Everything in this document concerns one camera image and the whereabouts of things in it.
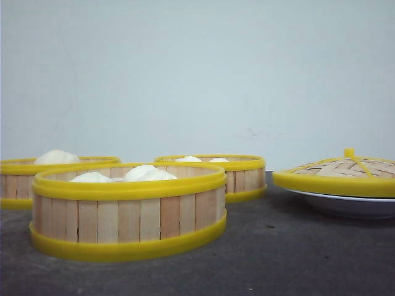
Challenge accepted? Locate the bamboo steamer basket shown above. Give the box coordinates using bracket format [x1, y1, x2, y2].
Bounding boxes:
[1, 156, 121, 210]
[30, 162, 227, 262]
[154, 154, 267, 204]

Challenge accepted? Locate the woven bamboo steamer lid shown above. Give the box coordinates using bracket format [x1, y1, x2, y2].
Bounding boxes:
[272, 148, 394, 199]

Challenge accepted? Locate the white bun back right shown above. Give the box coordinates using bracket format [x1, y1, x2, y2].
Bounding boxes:
[209, 157, 229, 162]

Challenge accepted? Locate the white bun front left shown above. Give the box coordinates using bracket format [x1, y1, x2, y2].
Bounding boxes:
[70, 171, 113, 183]

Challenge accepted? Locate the white bun back left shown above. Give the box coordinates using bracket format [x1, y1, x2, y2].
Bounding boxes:
[34, 149, 81, 165]

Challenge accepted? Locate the white plate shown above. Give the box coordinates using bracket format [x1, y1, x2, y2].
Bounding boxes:
[288, 189, 394, 220]

